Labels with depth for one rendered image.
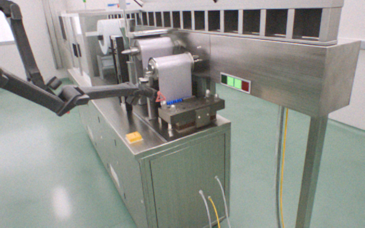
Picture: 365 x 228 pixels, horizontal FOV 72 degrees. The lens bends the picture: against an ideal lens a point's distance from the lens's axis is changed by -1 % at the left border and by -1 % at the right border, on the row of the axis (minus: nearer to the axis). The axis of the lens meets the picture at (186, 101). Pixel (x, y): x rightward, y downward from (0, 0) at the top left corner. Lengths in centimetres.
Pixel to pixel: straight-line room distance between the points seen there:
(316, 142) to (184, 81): 84
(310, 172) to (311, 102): 49
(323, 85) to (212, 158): 85
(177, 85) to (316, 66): 86
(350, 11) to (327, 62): 258
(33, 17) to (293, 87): 633
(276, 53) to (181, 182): 93
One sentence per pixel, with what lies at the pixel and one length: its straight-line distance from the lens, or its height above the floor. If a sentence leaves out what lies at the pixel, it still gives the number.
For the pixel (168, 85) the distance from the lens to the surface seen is 160.
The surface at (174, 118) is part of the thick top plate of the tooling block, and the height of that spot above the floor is 100.
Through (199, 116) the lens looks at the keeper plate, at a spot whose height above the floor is 98.
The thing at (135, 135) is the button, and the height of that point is 92.
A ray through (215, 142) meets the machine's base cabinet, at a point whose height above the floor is 79.
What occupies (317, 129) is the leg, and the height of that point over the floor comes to 101.
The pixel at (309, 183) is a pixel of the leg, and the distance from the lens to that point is 157.
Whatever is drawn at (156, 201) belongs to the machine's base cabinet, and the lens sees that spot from 161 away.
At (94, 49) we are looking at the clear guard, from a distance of 248.
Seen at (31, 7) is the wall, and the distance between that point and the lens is 694.
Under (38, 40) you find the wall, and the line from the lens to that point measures 697.
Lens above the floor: 161
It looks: 21 degrees down
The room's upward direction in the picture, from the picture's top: 3 degrees counter-clockwise
